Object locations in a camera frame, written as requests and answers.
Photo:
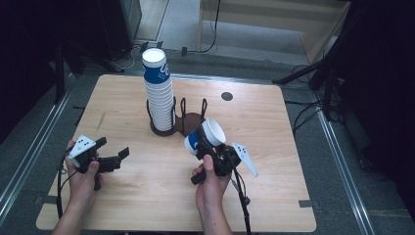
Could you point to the black stand with long leg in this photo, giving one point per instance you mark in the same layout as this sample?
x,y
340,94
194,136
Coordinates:
x,y
328,81

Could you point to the dark brown cup holder rack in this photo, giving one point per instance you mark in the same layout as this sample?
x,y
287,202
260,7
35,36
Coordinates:
x,y
192,122

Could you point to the person's left hand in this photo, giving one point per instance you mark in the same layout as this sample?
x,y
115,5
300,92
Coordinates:
x,y
81,189

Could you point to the grey tape strip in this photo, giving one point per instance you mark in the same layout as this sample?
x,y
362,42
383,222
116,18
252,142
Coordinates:
x,y
49,199
305,203

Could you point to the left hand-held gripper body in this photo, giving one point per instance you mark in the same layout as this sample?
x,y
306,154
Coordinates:
x,y
81,147

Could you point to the black stand with short legs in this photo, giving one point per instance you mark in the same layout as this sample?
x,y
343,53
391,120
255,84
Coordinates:
x,y
59,75

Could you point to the black round table grommet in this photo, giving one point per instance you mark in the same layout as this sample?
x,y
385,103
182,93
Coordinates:
x,y
226,96

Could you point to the stack of paper cups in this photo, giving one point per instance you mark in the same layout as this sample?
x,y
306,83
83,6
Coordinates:
x,y
160,101

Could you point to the black cabinet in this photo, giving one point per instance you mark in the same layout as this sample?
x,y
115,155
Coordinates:
x,y
125,26

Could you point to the light wooden shelf unit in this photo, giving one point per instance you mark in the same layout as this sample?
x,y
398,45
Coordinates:
x,y
261,16

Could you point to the single blue white paper cup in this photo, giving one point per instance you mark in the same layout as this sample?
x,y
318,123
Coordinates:
x,y
215,130

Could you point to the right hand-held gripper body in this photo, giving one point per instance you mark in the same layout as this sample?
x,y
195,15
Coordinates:
x,y
225,160

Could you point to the aluminium floor rail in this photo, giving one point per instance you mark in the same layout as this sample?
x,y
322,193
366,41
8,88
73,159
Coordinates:
x,y
36,140
342,169

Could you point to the person's right hand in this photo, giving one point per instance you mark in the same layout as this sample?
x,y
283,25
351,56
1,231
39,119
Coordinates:
x,y
210,192

